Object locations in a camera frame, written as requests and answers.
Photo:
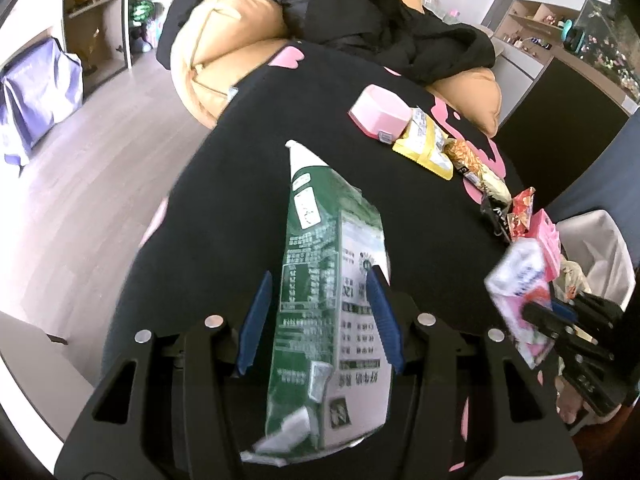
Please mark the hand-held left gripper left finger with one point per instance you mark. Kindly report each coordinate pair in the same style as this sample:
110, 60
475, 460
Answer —
255, 320

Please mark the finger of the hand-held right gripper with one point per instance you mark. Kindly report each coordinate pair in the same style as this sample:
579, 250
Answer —
597, 317
542, 322

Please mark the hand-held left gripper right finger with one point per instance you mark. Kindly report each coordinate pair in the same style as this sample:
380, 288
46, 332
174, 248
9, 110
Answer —
385, 320

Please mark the pink white carton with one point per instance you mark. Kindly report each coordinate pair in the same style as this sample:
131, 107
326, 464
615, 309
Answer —
515, 275

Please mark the green milk carton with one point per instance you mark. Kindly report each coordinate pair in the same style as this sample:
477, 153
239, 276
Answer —
320, 240

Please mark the yellow snack packet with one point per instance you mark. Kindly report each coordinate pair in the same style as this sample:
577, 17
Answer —
425, 150

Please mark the person's right hand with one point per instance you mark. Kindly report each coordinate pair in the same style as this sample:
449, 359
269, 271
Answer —
567, 405

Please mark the red snack wrapper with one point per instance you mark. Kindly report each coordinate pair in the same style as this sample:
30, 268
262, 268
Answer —
520, 210

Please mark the black wrapper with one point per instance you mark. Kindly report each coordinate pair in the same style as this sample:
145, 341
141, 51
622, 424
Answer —
495, 215

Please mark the black pink-printed tablecloth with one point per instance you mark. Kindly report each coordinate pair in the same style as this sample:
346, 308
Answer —
225, 185

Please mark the orange white snack packet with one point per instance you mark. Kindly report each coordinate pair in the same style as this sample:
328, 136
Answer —
465, 155

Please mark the small pink hexagonal box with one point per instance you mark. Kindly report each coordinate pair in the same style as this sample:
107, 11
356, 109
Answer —
375, 110

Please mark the white wooden sideboard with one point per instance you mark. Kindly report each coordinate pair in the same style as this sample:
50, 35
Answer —
520, 67

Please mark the teal aquarium device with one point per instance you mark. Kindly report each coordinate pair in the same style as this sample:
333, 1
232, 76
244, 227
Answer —
574, 37

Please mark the yellow beanbag sofa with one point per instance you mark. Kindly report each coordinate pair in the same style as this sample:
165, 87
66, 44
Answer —
230, 25

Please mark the black jacket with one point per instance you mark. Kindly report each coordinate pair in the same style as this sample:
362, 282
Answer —
375, 15

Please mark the purple bag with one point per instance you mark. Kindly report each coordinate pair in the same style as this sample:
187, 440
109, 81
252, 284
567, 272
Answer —
40, 90

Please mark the watermelon ball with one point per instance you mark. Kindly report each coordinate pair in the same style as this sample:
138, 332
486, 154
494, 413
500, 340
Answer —
141, 11

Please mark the glass-door display cabinet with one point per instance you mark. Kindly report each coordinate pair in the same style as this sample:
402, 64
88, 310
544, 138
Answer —
95, 25

